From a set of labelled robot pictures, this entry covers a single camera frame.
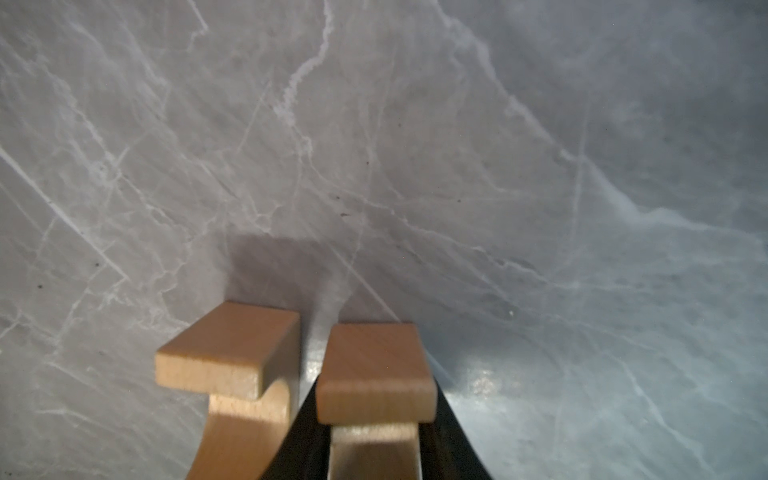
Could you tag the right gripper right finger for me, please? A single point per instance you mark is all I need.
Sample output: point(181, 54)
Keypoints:
point(445, 451)

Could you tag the wooden arch block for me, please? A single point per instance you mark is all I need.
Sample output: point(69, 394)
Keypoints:
point(246, 359)
point(374, 391)

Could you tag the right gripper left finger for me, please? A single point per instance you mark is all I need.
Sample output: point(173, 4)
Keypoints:
point(304, 453)

